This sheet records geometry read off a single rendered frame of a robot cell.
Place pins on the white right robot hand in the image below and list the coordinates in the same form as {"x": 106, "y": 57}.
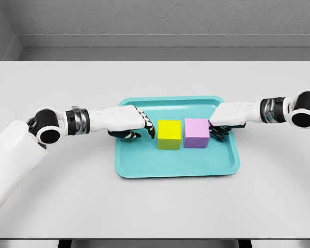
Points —
{"x": 228, "y": 113}

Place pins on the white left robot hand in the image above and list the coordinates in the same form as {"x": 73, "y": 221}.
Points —
{"x": 124, "y": 117}

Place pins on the pink cube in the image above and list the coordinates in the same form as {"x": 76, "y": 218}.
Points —
{"x": 196, "y": 133}

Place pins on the yellow cube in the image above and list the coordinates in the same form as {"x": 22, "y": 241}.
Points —
{"x": 169, "y": 134}

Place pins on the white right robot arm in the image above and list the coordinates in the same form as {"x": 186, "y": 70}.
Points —
{"x": 286, "y": 111}

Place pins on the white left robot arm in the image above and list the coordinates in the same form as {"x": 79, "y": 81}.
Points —
{"x": 38, "y": 139}

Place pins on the teal tray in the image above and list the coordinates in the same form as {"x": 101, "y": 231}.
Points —
{"x": 175, "y": 160}

